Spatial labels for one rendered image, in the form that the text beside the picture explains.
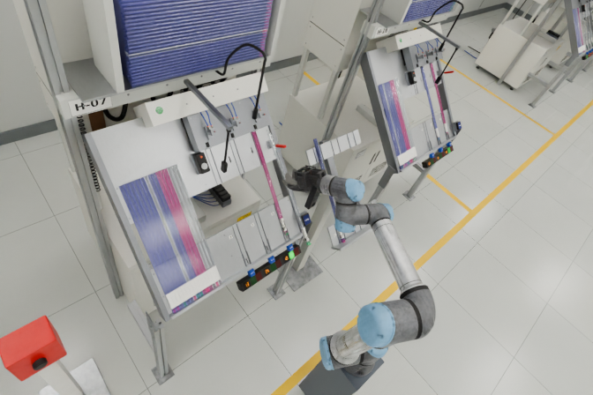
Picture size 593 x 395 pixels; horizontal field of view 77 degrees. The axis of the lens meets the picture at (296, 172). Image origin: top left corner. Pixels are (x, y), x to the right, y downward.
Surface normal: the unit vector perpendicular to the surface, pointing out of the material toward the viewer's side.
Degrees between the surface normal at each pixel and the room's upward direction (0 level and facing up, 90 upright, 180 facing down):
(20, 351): 0
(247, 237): 47
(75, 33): 90
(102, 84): 0
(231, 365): 0
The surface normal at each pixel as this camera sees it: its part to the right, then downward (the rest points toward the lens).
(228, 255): 0.62, 0.03
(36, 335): 0.22, -0.66
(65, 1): 0.64, 0.65
